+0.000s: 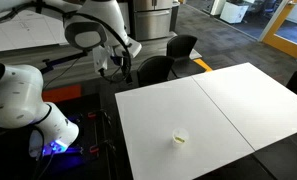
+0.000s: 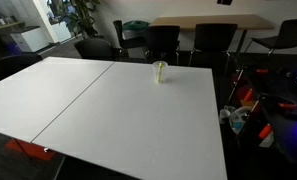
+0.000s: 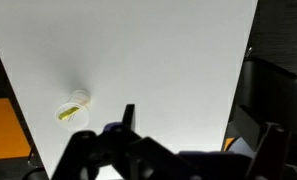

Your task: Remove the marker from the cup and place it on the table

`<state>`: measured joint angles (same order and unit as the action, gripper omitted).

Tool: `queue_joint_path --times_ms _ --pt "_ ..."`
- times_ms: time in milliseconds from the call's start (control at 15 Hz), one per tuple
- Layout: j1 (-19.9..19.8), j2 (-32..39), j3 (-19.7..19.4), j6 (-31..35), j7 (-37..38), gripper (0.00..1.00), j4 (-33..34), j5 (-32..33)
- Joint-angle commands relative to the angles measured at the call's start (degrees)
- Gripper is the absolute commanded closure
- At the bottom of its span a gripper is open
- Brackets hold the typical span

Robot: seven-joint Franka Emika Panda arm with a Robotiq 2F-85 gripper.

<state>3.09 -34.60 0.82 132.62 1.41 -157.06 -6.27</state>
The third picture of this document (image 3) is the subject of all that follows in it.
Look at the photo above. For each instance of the orange floor mat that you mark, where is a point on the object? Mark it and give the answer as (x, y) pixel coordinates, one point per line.
(4, 130)

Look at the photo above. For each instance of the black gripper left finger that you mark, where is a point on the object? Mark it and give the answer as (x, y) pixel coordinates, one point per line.
(101, 153)

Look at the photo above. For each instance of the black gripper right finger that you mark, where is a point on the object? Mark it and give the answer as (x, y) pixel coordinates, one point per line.
(274, 153)

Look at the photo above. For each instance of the clear plastic measuring cup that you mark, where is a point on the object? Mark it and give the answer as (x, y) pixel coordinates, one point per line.
(78, 117)

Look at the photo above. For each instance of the yellow highlighter marker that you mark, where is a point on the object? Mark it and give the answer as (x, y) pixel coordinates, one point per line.
(68, 114)

